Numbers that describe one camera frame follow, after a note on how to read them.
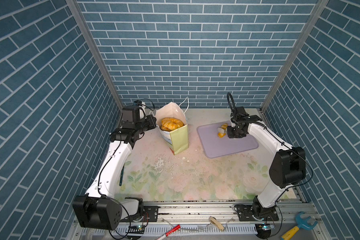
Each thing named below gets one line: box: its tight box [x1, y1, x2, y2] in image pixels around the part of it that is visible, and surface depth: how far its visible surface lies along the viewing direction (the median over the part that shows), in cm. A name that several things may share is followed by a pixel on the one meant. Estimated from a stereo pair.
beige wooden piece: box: [209, 216, 225, 232], surface depth 72 cm
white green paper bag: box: [155, 101, 189, 155], surface depth 86 cm
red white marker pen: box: [157, 224, 181, 240], surface depth 70 cm
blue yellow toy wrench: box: [280, 211, 318, 240], surface depth 71 cm
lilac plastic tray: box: [197, 120, 259, 159], surface depth 106 cm
